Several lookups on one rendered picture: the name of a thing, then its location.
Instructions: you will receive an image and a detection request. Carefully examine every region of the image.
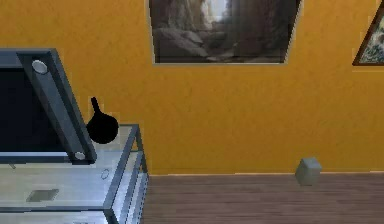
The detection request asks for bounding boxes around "grey framed landscape picture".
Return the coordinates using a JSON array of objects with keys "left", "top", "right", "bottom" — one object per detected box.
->
[{"left": 147, "top": 0, "right": 304, "bottom": 65}]

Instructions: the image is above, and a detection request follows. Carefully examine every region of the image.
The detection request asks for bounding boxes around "grey flat television set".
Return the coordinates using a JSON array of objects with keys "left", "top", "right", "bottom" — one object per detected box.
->
[{"left": 0, "top": 47, "right": 98, "bottom": 166}]

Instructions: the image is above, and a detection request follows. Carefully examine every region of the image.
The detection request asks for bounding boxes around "brown framed picture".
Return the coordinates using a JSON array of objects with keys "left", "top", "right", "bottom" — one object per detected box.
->
[{"left": 352, "top": 0, "right": 384, "bottom": 67}]

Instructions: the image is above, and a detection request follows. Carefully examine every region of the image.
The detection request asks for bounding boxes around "small grey cube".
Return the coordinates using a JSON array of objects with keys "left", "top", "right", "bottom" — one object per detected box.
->
[{"left": 294, "top": 157, "right": 323, "bottom": 187}]

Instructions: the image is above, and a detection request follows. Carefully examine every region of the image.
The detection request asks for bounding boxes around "black round vase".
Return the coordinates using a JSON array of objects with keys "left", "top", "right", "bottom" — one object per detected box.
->
[{"left": 86, "top": 96, "right": 120, "bottom": 145}]

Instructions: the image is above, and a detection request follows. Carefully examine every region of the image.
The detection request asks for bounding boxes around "glass television stand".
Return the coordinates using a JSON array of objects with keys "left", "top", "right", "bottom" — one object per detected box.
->
[{"left": 0, "top": 123, "right": 150, "bottom": 224}]

